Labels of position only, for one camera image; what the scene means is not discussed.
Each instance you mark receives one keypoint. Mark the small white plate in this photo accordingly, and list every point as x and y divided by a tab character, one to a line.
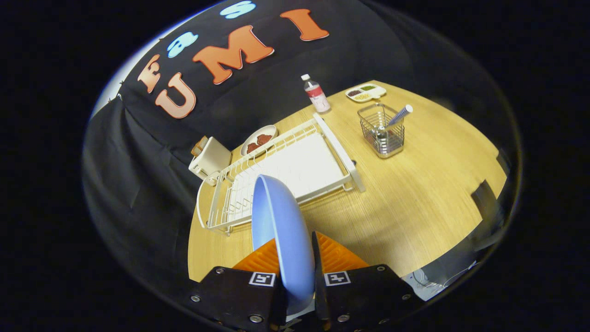
269	130

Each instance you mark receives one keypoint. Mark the white divided bean dish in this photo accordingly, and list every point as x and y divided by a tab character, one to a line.
365	92

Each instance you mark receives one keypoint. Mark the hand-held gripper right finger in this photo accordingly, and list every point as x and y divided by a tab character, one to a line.
317	258

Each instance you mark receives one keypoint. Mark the clear plastic water bottle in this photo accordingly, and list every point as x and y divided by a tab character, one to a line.
318	94

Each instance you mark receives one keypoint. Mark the white dish rack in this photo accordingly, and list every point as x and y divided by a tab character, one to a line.
304	166

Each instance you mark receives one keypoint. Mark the blue plate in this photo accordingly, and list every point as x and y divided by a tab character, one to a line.
286	230

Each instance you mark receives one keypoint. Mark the white toaster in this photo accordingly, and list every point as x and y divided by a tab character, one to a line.
213	159

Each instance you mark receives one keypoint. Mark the black backdrop cloth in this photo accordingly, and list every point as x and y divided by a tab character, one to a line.
138	138

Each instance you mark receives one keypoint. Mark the toast slice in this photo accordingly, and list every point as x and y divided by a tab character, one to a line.
203	142
197	150

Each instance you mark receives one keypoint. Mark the brown meat piece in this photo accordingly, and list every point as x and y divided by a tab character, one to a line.
252	148
264	139

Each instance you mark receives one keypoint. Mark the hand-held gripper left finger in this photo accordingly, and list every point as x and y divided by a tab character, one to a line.
239	295

